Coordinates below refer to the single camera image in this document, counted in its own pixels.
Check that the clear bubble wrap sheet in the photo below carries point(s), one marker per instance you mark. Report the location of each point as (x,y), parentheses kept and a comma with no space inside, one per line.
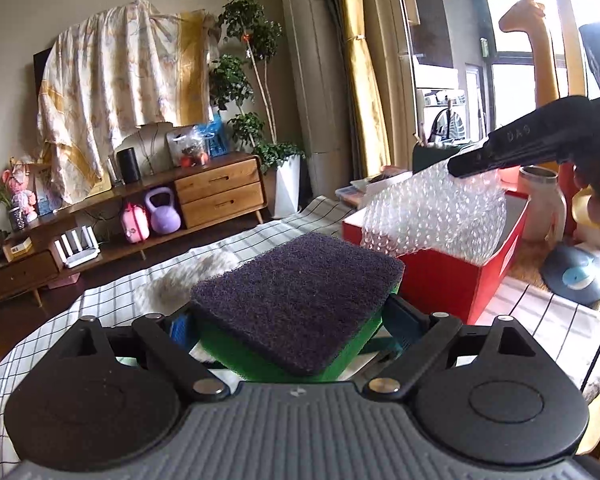
(460,217)

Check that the red cardboard shoe box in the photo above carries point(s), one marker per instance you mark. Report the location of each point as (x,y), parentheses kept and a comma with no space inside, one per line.
(434,281)

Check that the white wifi router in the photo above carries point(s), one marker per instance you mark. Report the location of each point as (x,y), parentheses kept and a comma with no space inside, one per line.
(77,246)

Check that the orange giraffe figure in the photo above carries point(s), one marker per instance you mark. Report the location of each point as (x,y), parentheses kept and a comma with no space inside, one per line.
(528,16)

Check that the white fluffy knit cloth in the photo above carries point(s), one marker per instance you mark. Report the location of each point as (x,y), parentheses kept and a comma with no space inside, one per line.
(173,290)

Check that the clear bag of toys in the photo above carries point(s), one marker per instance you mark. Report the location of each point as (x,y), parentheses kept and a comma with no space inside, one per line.
(188,147)

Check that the blue plastic bag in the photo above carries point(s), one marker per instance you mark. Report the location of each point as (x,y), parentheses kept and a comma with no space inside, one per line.
(213,134)

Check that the yellow curtain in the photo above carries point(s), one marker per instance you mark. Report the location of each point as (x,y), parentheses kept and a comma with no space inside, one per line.
(371,121)

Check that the pink plush doll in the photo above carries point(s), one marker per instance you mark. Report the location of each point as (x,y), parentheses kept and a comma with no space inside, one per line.
(16,181)

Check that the floral yellow draped sheet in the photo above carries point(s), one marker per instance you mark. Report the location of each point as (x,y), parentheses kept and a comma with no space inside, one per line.
(110,75)

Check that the white fan-shaped decoration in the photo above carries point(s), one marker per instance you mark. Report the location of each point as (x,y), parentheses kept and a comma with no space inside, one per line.
(150,147)

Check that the green purple scouring sponge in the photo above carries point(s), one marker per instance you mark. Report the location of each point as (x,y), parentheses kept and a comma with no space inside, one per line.
(300,312)

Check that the steel white tumbler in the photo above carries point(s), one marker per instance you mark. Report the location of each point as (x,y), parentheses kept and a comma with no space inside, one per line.
(547,207)

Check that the pink toy case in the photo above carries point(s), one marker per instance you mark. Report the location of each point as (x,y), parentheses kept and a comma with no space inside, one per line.
(134,222)

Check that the wooden TV console cabinet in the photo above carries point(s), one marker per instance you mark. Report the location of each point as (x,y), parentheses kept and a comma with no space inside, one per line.
(226,188)

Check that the white black checkered tablecloth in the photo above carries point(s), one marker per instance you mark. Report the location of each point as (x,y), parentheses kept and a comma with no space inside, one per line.
(569,333)

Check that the potted green tree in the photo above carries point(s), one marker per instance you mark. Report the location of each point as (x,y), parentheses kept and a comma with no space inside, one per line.
(239,77)

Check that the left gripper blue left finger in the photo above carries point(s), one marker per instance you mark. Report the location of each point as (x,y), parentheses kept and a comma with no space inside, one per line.
(180,331)

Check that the yellow box on shelf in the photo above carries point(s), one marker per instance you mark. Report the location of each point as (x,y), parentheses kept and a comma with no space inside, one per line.
(17,249)

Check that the black cylinder speaker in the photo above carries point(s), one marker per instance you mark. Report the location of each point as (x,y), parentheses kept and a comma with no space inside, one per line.
(127,163)

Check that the purple kettlebell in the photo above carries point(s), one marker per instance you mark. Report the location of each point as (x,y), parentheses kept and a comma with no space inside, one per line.
(163,219)

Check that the dark blue whale cap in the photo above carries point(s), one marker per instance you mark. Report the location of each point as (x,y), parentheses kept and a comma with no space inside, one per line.
(572,273)

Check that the white square planter pot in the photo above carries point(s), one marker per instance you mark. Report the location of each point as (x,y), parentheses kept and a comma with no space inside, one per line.
(287,188)

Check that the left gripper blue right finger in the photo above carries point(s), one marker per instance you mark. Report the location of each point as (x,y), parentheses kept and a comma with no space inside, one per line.
(405,323)

